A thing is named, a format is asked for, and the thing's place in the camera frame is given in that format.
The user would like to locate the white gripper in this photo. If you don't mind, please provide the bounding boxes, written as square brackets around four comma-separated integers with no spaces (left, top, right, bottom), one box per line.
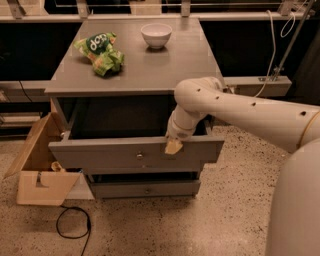
[165,105,206,155]

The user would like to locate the grey top drawer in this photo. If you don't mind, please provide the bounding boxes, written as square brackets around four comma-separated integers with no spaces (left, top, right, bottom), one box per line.
[49,114,224,175]

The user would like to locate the grey drawer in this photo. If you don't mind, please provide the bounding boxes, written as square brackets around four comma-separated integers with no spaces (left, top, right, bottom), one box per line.
[91,180,201,199]
[49,114,224,175]

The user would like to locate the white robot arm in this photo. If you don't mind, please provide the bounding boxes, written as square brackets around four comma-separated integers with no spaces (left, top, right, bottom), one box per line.
[165,77,320,256]

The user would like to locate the grey bottom drawer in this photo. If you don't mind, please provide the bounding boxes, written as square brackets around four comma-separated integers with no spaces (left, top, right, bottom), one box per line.
[91,180,201,199]

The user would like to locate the grey drawer cabinet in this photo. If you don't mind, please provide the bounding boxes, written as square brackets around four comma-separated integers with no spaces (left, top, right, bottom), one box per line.
[46,18,224,189]

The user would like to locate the open cardboard box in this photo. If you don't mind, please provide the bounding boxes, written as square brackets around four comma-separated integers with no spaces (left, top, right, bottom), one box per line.
[4,114,83,206]

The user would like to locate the green chip bag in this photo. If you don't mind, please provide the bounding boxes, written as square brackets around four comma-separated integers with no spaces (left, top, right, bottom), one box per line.
[74,32,124,77]

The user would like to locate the white ceramic bowl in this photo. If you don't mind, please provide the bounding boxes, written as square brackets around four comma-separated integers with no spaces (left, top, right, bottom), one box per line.
[141,23,172,49]

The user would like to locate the items inside cardboard box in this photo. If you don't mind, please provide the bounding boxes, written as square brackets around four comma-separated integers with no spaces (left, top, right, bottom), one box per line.
[51,161,65,172]

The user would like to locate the metal diagonal pole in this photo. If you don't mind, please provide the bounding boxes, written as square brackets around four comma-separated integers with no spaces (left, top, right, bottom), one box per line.
[266,0,317,81]

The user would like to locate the grey metal rail beam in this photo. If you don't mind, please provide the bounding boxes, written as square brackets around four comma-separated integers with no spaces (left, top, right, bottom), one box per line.
[224,76,292,97]

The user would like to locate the black floor cable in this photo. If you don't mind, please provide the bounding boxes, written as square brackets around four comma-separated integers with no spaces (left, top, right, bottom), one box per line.
[55,205,92,256]

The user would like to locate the white hanging cable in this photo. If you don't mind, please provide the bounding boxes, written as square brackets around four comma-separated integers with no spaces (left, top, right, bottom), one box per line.
[254,9,296,98]

